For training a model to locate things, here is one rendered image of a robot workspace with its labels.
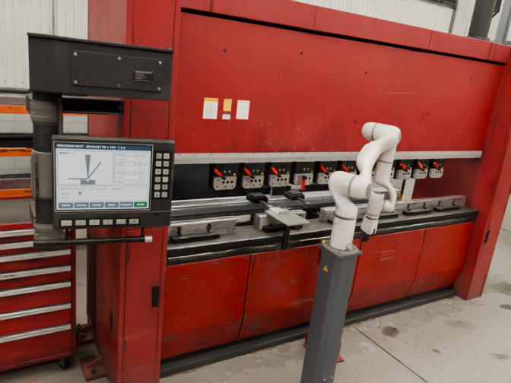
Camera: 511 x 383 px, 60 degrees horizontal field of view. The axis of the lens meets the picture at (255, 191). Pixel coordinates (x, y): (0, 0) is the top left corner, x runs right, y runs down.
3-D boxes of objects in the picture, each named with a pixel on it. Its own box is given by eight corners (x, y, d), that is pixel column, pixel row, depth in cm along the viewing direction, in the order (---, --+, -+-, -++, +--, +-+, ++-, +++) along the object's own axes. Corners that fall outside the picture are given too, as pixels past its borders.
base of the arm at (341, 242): (364, 251, 245) (370, 220, 240) (338, 257, 235) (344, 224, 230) (341, 238, 260) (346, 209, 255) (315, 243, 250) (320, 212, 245)
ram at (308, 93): (157, 164, 244) (166, 9, 222) (153, 161, 251) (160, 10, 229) (480, 157, 400) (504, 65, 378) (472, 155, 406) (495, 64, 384)
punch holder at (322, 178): (317, 184, 308) (321, 161, 304) (309, 181, 315) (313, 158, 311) (334, 183, 316) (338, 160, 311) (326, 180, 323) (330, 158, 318)
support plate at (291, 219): (287, 226, 274) (287, 225, 274) (265, 212, 295) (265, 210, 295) (310, 223, 283) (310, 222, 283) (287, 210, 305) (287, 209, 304)
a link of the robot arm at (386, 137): (339, 197, 243) (366, 206, 233) (334, 184, 234) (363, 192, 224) (379, 132, 261) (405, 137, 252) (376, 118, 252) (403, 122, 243)
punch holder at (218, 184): (213, 190, 267) (215, 163, 262) (207, 186, 274) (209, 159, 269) (235, 188, 275) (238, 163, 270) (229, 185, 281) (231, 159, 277)
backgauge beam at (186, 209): (155, 223, 284) (156, 208, 281) (148, 216, 296) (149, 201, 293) (401, 200, 403) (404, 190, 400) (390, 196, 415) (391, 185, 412)
